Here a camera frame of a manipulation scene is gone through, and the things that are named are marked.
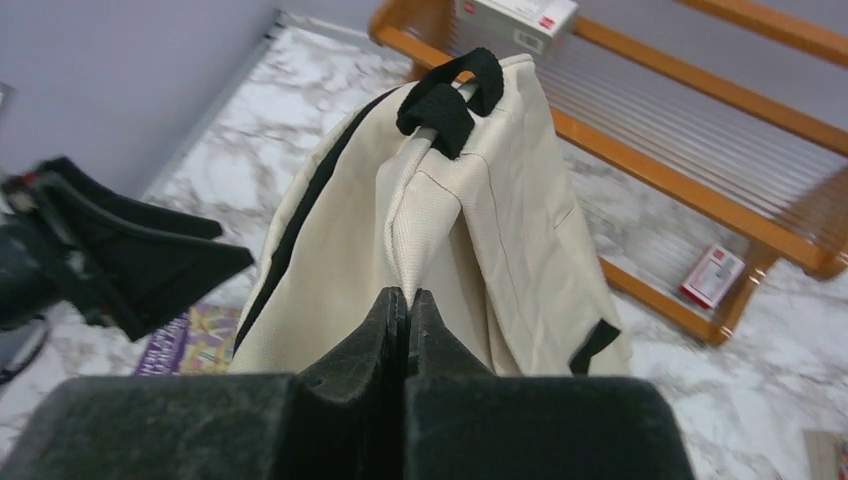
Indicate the cream canvas student bag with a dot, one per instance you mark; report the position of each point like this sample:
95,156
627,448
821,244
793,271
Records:
454,184

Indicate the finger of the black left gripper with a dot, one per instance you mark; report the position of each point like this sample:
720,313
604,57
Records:
129,209
138,278

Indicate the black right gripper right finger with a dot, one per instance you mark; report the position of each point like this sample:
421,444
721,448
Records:
464,422

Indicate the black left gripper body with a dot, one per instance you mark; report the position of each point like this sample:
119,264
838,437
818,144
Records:
37,242

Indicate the purple treehouse book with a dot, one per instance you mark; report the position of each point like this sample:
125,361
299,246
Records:
198,342

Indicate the small red white card box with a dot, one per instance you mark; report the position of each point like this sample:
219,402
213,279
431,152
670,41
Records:
710,279

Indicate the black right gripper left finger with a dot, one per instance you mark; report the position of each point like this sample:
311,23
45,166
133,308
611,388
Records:
322,422

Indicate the white red box on shelf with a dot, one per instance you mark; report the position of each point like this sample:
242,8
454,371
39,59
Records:
535,25

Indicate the orange wooden shelf rack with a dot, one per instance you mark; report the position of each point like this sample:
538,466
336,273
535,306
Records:
774,177

